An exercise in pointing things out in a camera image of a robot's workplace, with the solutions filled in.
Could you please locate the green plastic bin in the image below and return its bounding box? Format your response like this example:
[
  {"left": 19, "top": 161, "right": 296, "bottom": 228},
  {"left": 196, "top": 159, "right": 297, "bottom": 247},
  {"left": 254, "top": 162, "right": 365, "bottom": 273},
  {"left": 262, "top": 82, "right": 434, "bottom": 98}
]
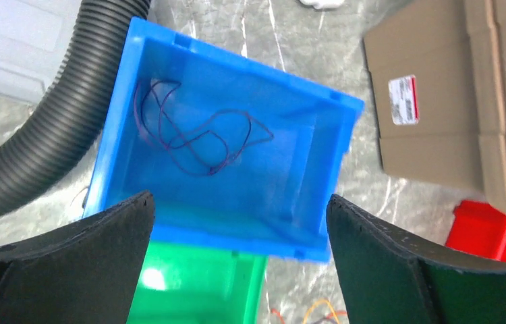
[{"left": 128, "top": 242, "right": 268, "bottom": 324}]

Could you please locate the purple wire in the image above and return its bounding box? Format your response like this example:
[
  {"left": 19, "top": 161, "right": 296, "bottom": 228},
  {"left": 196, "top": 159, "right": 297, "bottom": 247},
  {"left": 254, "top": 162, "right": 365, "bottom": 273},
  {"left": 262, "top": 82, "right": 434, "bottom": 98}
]
[{"left": 133, "top": 78, "right": 275, "bottom": 177}]

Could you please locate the coloured wire bundle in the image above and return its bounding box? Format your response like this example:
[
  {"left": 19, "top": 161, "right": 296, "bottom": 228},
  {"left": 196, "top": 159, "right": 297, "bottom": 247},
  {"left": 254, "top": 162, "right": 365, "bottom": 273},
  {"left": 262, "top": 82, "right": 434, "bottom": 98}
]
[{"left": 270, "top": 298, "right": 349, "bottom": 324}]

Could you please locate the grey rectangular block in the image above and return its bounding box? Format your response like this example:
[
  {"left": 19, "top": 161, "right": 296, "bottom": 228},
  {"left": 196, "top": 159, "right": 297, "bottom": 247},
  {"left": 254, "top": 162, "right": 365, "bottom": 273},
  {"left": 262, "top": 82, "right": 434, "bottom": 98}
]
[{"left": 0, "top": 0, "right": 80, "bottom": 103}]

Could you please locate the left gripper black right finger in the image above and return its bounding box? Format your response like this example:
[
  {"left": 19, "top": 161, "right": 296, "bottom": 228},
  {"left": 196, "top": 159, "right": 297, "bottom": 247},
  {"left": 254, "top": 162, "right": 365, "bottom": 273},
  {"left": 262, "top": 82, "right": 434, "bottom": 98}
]
[{"left": 326, "top": 194, "right": 506, "bottom": 323}]

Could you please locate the black corrugated hose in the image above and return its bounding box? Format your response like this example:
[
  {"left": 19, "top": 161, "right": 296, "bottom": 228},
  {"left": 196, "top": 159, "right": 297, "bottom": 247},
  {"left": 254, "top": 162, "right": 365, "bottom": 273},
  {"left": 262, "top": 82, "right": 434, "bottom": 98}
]
[{"left": 0, "top": 0, "right": 152, "bottom": 225}]

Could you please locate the blue plastic bin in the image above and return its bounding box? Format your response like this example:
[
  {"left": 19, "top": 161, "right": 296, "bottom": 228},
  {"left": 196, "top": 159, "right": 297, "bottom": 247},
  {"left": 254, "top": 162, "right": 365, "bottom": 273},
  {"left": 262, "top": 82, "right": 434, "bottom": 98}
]
[{"left": 84, "top": 18, "right": 364, "bottom": 262}]

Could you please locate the white pipe elbow fitting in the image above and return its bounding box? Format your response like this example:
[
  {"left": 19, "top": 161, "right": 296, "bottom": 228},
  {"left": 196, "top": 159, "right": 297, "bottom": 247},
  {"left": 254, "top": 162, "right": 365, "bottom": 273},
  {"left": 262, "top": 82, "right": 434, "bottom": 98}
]
[{"left": 299, "top": 0, "right": 345, "bottom": 10}]

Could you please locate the red plastic bin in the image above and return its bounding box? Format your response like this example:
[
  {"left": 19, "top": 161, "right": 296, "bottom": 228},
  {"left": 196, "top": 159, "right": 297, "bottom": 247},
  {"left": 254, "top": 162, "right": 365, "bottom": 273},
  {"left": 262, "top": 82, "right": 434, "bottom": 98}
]
[{"left": 445, "top": 200, "right": 506, "bottom": 263}]

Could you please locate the tan plastic toolbox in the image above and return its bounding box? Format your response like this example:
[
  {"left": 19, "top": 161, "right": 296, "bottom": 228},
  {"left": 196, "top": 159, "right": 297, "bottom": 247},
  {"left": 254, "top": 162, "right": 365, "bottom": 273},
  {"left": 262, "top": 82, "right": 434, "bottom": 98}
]
[{"left": 364, "top": 1, "right": 506, "bottom": 214}]

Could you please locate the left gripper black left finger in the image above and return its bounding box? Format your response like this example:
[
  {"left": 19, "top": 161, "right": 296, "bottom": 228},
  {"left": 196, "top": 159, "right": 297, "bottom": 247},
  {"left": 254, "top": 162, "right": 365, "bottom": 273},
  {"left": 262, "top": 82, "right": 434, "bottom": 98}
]
[{"left": 0, "top": 191, "right": 154, "bottom": 323}]

